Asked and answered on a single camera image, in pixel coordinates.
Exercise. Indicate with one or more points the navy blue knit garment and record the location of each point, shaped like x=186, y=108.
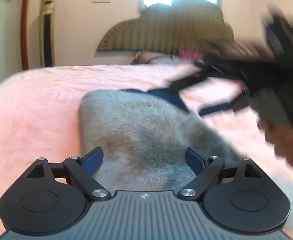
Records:
x=134, y=91

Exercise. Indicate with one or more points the gold tower air conditioner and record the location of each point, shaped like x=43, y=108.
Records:
x=46, y=33

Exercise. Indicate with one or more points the olive upholstered headboard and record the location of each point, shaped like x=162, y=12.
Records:
x=183, y=25

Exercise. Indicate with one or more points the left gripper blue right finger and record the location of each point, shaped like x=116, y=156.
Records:
x=195, y=162

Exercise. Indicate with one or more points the grey knit garment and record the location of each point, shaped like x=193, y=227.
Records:
x=144, y=139

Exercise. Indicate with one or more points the magenta cloth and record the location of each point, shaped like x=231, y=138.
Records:
x=191, y=55

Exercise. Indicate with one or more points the person's right hand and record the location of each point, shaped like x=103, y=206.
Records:
x=275, y=108

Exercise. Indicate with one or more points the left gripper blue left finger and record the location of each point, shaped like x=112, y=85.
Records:
x=93, y=160

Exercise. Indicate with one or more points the brown wooden door frame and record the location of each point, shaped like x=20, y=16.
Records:
x=23, y=35

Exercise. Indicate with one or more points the pink bed sheet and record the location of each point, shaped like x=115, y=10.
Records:
x=39, y=118

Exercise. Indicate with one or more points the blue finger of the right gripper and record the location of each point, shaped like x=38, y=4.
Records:
x=171, y=93
x=239, y=102

